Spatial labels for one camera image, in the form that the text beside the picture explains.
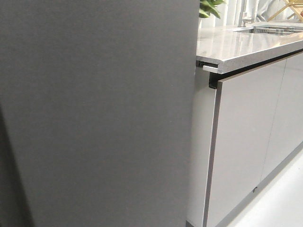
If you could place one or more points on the white plant pot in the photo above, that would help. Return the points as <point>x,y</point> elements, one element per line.
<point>199,23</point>

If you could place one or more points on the grey kitchen counter cabinet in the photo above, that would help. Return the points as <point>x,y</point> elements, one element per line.
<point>247,119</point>

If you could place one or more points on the dark grey left fridge door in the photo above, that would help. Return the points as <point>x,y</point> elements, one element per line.
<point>14,207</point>

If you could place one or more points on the green potted plant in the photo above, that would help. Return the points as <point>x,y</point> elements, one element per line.
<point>209,7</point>

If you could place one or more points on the wooden dish rack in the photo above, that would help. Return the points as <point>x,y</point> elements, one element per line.
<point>296,6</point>

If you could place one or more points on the steel sink faucet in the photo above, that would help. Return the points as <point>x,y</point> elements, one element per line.
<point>247,12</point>

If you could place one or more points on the stainless steel sink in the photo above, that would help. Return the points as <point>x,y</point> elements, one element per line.
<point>278,29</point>

